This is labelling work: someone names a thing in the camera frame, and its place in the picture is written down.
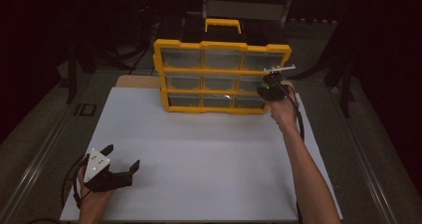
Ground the yellow drawer organizer cabinet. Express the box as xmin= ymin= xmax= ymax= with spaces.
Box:
xmin=152 ymin=18 xmax=293 ymax=115

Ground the grey metal frame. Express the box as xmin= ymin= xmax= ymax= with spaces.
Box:
xmin=201 ymin=0 xmax=295 ymax=29

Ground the person's right hand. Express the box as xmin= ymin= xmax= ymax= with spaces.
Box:
xmin=268 ymin=81 xmax=300 ymax=131

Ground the clear plastic drawer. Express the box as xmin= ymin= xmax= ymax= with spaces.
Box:
xmin=238 ymin=76 xmax=267 ymax=93

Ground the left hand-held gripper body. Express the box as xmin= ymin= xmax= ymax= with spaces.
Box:
xmin=83 ymin=147 xmax=133 ymax=193

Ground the person's left hand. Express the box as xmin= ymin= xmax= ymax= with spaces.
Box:
xmin=77 ymin=165 xmax=115 ymax=217

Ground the white paper sheet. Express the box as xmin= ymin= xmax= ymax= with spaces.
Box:
xmin=59 ymin=87 xmax=343 ymax=222

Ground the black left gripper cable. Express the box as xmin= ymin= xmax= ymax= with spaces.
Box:
xmin=61 ymin=153 xmax=90 ymax=210

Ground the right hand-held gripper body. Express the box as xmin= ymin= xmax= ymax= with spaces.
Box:
xmin=257 ymin=64 xmax=297 ymax=103

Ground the black stand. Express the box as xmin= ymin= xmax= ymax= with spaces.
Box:
xmin=65 ymin=44 xmax=98 ymax=105
xmin=321 ymin=49 xmax=356 ymax=118

